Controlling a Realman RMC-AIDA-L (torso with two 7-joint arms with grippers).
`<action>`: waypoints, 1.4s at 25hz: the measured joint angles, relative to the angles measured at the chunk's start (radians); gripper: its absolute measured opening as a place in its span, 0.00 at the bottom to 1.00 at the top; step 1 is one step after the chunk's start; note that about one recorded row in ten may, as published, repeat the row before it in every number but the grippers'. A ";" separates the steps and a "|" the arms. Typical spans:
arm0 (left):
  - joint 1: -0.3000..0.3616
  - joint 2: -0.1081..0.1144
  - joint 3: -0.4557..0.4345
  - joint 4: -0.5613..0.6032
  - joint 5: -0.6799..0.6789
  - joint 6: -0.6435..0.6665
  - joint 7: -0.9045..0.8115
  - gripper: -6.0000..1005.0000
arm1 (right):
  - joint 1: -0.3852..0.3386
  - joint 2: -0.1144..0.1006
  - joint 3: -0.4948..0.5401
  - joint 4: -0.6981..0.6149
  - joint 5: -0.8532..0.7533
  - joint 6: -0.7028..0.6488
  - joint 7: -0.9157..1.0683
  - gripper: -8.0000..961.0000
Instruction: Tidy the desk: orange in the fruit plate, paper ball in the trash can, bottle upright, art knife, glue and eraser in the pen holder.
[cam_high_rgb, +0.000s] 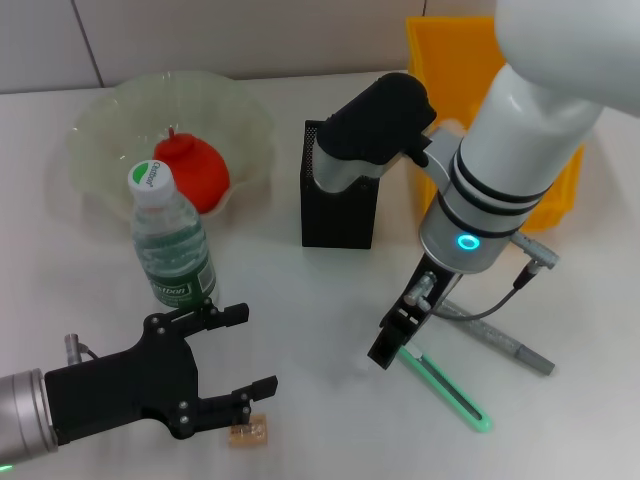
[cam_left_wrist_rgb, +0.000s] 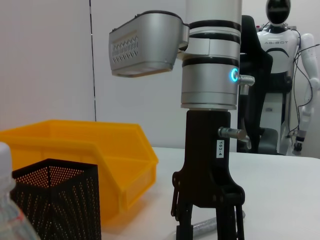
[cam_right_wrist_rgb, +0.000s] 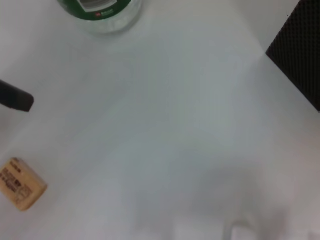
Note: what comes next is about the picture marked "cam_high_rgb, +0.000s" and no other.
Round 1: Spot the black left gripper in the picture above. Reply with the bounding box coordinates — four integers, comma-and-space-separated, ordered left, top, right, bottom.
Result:
43, 298, 279, 446

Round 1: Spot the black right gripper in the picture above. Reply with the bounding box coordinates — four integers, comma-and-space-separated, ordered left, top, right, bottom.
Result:
367, 255, 464, 372

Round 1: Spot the green utility knife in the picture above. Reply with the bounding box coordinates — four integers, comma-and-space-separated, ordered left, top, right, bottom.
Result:
352, 344, 495, 434

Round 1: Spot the clear water bottle green label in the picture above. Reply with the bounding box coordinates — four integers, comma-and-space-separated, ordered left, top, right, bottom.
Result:
127, 159, 220, 312

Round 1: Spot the tan eraser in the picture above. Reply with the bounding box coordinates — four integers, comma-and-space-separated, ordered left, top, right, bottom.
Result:
227, 412, 270, 447

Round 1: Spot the grey marker pen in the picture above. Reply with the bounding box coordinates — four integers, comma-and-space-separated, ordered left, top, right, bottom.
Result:
439, 302, 556, 377

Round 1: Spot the black mesh pen holder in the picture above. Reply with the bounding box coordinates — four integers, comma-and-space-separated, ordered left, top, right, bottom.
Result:
299, 119, 381, 250

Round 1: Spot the red-orange fruit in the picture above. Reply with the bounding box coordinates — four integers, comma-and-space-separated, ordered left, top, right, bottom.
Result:
152, 127, 232, 215

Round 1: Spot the pale green glass fruit plate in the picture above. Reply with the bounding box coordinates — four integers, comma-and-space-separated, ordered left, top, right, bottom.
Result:
67, 69, 277, 226

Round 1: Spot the yellow plastic storage bin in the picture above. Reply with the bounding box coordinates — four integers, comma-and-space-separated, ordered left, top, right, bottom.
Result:
404, 15, 586, 234

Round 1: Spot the left gripper cable with plug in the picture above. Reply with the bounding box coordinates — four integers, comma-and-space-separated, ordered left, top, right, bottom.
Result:
62, 333, 104, 362

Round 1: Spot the right gripper cable with plugs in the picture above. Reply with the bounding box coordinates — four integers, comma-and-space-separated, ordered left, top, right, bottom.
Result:
404, 232, 562, 321

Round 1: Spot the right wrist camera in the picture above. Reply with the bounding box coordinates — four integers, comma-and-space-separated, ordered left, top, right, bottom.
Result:
312, 72, 439, 194

